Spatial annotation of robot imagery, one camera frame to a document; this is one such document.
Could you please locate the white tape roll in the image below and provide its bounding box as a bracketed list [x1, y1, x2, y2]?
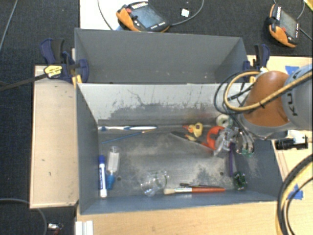
[216, 114, 233, 128]

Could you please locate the purple stick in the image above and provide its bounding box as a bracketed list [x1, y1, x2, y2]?
[228, 142, 236, 178]

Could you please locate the yellow rubber duck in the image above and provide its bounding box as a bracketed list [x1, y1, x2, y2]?
[182, 122, 204, 142]

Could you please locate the small green and black toy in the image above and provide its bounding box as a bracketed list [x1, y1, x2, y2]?
[233, 171, 248, 191]

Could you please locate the thin black paintbrush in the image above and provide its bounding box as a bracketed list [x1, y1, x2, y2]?
[179, 183, 222, 189]

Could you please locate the clear glass cup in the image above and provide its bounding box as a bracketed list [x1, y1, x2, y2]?
[140, 170, 170, 197]

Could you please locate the white and blue toothbrush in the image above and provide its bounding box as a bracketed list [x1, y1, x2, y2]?
[97, 125, 157, 132]

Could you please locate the thin blue stick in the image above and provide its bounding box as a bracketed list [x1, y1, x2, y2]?
[101, 130, 148, 144]

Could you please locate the grey metal bin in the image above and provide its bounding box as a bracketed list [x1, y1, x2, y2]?
[74, 27, 284, 215]

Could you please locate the blue and white marker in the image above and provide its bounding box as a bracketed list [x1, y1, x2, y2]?
[98, 154, 108, 198]

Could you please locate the pale wood flat board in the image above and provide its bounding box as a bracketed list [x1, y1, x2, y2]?
[29, 65, 80, 209]

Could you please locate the orange plastic ring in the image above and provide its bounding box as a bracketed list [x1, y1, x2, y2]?
[201, 126, 225, 149]

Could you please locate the red handled paintbrush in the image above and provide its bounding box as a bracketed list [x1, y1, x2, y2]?
[163, 187, 226, 196]

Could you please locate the black cylinder on white bracket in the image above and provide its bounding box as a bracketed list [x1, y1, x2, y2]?
[275, 130, 309, 150]

